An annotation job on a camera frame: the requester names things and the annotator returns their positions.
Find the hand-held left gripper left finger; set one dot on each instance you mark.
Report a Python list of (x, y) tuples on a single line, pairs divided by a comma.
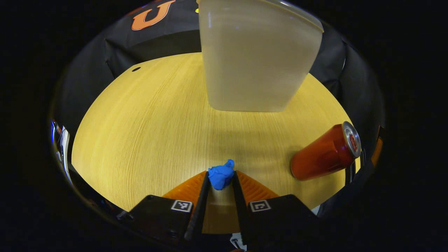
[(201, 206)]

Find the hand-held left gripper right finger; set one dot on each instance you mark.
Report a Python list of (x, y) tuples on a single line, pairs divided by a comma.
[(239, 206)]

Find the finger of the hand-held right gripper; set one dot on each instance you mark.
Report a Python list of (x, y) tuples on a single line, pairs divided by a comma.
[(377, 150)]

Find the blue paper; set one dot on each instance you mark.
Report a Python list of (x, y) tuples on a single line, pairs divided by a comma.
[(220, 176)]

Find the red pop can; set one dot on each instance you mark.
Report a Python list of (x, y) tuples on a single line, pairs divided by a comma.
[(322, 157)]

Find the white desktop garbage bin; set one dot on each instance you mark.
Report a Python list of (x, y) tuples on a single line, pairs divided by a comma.
[(255, 63)]

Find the wooden desktop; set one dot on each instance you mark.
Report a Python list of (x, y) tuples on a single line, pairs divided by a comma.
[(157, 133)]

